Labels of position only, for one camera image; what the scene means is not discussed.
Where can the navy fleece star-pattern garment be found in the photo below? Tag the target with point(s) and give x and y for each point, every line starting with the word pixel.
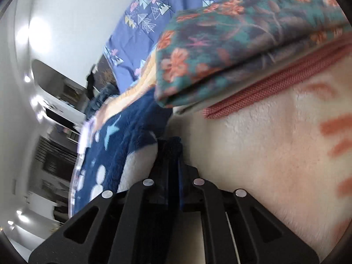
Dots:
pixel 121 153

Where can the cream fleece red-trim garment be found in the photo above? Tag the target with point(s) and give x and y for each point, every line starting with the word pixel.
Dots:
pixel 291 151

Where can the dark teal knitted cloth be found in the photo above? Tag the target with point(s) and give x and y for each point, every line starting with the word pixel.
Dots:
pixel 95 104

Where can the peach fleece blanket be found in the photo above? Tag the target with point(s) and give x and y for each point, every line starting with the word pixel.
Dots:
pixel 115 104

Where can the blue tree-print pillow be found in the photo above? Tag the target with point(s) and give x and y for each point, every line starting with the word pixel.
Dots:
pixel 137 33

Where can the dark patterned pillow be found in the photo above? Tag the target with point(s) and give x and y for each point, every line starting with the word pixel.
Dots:
pixel 103 74

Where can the floral teal folded garment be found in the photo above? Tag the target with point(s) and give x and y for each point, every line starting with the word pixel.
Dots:
pixel 220 48

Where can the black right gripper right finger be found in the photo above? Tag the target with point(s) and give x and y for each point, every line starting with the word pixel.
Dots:
pixel 234 226

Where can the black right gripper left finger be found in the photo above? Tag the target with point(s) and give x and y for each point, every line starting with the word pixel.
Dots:
pixel 127 227

